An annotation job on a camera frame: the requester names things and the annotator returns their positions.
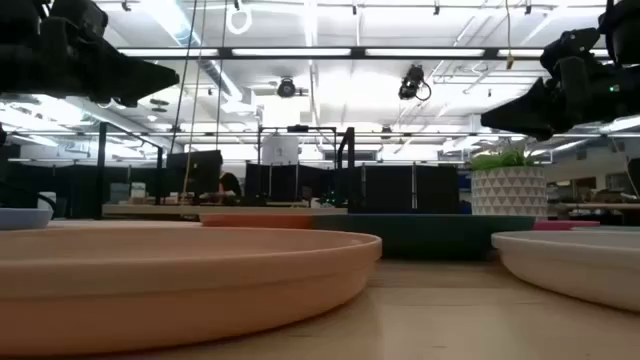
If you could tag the pink plate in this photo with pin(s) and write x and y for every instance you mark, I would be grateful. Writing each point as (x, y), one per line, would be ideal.
(562, 225)

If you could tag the white plate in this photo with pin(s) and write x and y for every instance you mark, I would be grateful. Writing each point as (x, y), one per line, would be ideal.
(575, 265)

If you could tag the dark teal blue plate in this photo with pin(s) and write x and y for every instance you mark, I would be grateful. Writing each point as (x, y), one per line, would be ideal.
(425, 237)

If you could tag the light blue plate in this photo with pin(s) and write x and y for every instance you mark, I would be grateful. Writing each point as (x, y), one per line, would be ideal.
(22, 219)

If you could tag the terracotta orange plate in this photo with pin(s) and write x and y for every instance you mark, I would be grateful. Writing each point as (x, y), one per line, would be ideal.
(255, 221)

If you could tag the peach plate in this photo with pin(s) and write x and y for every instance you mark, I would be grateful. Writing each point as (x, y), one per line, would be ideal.
(175, 280)

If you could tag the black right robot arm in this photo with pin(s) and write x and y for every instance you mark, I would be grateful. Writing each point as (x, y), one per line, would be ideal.
(625, 35)

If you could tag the succulent in white patterned pot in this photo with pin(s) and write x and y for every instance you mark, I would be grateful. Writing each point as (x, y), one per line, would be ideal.
(507, 192)

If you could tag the black computer monitor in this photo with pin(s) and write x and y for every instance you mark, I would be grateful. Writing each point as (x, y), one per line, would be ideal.
(197, 170)

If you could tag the person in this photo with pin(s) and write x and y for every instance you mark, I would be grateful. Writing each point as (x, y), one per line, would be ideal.
(230, 184)

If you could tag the black round ceiling fixture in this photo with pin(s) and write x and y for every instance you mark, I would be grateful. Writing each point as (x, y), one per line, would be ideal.
(286, 87)

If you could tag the black partition panel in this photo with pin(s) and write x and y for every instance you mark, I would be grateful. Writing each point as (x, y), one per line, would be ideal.
(400, 187)
(290, 182)

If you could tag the white cylindrical tank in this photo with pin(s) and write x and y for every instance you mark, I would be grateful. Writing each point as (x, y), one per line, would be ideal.
(280, 150)

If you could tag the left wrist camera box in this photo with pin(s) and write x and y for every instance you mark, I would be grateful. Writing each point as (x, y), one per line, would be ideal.
(80, 17)

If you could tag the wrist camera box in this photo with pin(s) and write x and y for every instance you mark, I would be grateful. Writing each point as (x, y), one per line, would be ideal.
(570, 45)
(80, 17)

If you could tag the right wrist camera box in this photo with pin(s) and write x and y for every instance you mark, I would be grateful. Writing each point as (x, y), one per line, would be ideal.
(570, 45)

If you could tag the black overhead camera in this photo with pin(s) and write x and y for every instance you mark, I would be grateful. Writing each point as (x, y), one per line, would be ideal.
(411, 82)

